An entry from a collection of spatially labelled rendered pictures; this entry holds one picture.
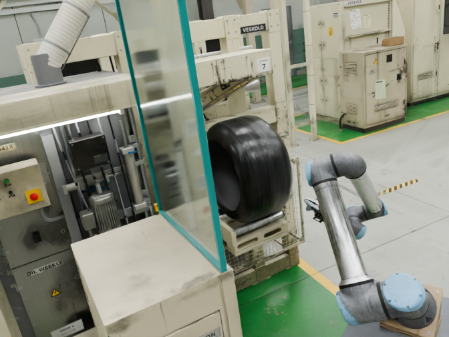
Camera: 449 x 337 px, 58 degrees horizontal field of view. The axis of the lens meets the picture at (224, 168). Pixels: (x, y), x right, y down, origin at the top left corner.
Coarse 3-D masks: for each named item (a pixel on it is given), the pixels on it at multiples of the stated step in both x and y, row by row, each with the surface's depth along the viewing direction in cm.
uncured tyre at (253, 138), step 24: (240, 120) 217; (264, 120) 218; (216, 144) 247; (240, 144) 203; (264, 144) 206; (216, 168) 253; (240, 168) 203; (264, 168) 203; (288, 168) 209; (216, 192) 242; (240, 192) 208; (264, 192) 205; (288, 192) 215; (240, 216) 218; (264, 216) 223
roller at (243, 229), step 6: (270, 216) 228; (276, 216) 229; (282, 216) 231; (252, 222) 224; (258, 222) 225; (264, 222) 226; (270, 222) 229; (234, 228) 221; (240, 228) 220; (246, 228) 221; (252, 228) 223; (240, 234) 220
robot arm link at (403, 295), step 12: (396, 276) 163; (408, 276) 161; (384, 288) 163; (396, 288) 161; (408, 288) 159; (420, 288) 158; (384, 300) 162; (396, 300) 159; (408, 300) 157; (420, 300) 156; (384, 312) 163; (396, 312) 162; (408, 312) 159; (420, 312) 163
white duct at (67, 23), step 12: (72, 0) 186; (84, 0) 188; (60, 12) 187; (72, 12) 187; (84, 12) 190; (60, 24) 186; (72, 24) 188; (48, 36) 187; (60, 36) 187; (72, 36) 190; (48, 48) 186; (60, 48) 188; (60, 60) 190
